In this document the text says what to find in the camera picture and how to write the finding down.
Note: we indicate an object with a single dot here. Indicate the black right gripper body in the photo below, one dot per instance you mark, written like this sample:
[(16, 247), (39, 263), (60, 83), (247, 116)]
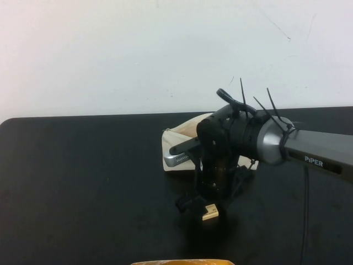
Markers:
[(218, 179)]

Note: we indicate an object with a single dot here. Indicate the yellow orange object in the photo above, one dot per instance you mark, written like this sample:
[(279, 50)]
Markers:
[(182, 262)]

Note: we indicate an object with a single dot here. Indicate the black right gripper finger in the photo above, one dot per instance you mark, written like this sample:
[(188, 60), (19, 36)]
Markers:
[(190, 204), (240, 179)]

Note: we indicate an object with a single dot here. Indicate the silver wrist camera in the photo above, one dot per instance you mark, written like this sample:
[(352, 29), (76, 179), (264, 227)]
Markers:
[(176, 160)]

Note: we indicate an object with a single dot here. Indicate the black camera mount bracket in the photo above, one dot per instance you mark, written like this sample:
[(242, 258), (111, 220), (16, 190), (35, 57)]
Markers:
[(183, 145)]

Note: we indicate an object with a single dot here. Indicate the black zip tie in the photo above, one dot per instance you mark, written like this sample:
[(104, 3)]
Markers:
[(274, 106), (262, 106), (243, 94)]

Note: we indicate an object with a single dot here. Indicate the small wooden block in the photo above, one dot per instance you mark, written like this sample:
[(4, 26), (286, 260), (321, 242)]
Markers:
[(211, 214)]

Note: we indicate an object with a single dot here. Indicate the beige fabric pencil case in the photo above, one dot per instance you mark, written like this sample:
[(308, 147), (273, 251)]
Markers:
[(173, 135)]

